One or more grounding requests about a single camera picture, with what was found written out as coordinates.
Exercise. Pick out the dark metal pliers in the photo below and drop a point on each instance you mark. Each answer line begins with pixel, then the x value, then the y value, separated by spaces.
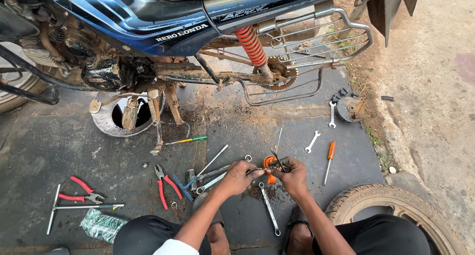
pixel 278 160

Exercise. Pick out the person's right foot sandal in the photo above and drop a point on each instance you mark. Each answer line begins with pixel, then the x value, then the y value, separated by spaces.
pixel 298 238

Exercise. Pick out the small double open spanner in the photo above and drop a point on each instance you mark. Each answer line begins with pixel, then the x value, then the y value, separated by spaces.
pixel 332 114

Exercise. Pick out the blue motorcycle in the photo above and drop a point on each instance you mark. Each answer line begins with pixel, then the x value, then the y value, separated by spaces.
pixel 141 25

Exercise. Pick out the rusty rear sprocket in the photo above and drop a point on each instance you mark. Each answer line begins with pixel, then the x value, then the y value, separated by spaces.
pixel 285 80

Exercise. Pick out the small open-ended spanner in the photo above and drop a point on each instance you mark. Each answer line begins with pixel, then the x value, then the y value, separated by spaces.
pixel 312 142

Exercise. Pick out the person's left foot sandal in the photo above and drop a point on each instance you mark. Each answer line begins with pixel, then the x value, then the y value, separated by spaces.
pixel 218 238

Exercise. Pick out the person's right leg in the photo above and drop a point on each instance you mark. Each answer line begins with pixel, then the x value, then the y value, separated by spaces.
pixel 374 236

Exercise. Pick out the green plastic packet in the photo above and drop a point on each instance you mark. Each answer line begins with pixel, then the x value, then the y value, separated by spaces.
pixel 102 225

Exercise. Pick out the small metal pin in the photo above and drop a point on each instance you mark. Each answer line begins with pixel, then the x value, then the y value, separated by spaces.
pixel 256 170

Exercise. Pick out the thin metal rod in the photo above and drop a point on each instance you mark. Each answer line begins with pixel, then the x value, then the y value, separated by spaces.
pixel 278 138

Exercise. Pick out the chrome side guard rack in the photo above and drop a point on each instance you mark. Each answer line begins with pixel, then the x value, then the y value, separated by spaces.
pixel 323 36

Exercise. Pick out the person's leg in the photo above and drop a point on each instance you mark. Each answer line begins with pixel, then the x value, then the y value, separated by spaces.
pixel 374 236
pixel 148 234

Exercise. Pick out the black rear mudguard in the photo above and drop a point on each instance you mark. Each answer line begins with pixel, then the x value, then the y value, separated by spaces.
pixel 386 6

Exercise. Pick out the person's foot sandal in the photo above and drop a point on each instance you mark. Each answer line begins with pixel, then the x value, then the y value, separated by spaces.
pixel 298 238
pixel 218 238

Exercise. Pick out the black rubber damper pieces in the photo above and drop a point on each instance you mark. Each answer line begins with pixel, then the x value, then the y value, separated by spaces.
pixel 339 94

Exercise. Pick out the rusty brake drum plate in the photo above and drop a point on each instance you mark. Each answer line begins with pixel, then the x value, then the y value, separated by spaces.
pixel 350 107

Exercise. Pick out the person's white sleeve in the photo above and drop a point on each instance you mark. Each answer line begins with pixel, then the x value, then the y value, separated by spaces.
pixel 174 248

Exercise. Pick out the orange plastic cap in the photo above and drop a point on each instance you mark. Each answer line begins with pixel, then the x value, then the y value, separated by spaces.
pixel 268 161

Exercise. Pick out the removed wheel with tyre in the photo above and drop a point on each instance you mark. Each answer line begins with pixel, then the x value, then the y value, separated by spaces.
pixel 371 197

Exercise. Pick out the person's left leg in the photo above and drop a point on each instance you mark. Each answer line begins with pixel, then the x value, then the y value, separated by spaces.
pixel 148 234

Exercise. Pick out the long combination spanner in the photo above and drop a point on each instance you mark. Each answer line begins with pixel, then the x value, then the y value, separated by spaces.
pixel 213 181

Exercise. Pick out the small white stone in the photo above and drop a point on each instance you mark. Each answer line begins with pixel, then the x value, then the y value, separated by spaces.
pixel 392 169

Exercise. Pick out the person's right hand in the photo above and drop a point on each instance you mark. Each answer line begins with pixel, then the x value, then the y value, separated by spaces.
pixel 294 179

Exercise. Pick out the green yellow screwdriver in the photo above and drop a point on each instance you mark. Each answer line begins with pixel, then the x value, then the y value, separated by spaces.
pixel 189 139

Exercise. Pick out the red shock absorber spring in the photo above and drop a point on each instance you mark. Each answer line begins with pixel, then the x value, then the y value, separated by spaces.
pixel 251 45

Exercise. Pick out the motorcycle front tyre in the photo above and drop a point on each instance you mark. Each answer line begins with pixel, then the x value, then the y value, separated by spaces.
pixel 18 93

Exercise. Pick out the person's left hand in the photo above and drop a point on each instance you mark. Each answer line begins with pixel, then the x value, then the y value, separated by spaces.
pixel 234 179

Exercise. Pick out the small black rubber piece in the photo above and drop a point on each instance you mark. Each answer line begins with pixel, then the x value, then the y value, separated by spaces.
pixel 387 98

